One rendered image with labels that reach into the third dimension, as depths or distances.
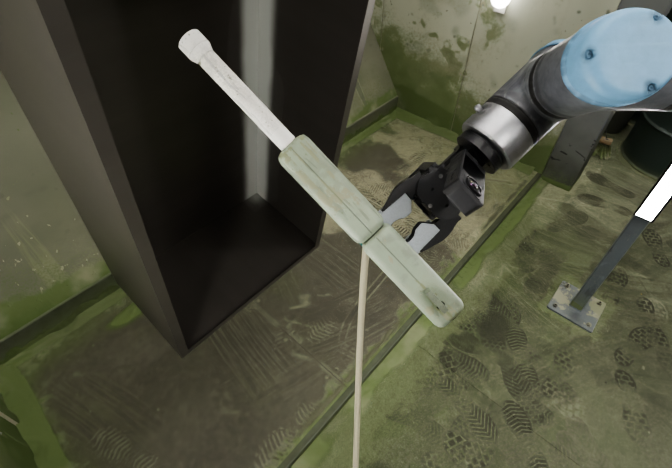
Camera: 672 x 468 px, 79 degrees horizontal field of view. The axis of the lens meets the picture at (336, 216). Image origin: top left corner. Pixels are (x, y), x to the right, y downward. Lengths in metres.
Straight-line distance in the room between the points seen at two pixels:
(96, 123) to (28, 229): 1.44
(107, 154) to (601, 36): 0.61
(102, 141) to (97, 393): 1.41
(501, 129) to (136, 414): 1.60
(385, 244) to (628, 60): 0.31
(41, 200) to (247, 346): 1.03
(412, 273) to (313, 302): 1.39
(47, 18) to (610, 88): 0.57
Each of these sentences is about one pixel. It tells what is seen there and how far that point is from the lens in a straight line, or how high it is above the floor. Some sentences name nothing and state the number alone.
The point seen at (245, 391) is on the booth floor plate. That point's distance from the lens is 1.74.
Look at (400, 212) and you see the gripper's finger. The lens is 0.56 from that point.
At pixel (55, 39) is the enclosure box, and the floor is 1.45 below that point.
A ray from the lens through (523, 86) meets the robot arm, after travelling 0.60.
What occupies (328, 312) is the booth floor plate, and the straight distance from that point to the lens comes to 1.86.
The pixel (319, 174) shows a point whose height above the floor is 1.31.
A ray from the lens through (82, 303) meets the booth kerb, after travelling 2.12.
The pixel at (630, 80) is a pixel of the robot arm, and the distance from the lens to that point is 0.50.
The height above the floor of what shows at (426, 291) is 1.20.
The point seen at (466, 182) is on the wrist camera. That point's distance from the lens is 0.50.
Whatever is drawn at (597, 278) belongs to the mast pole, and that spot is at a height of 0.24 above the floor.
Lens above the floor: 1.62
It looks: 45 degrees down
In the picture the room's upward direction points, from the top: straight up
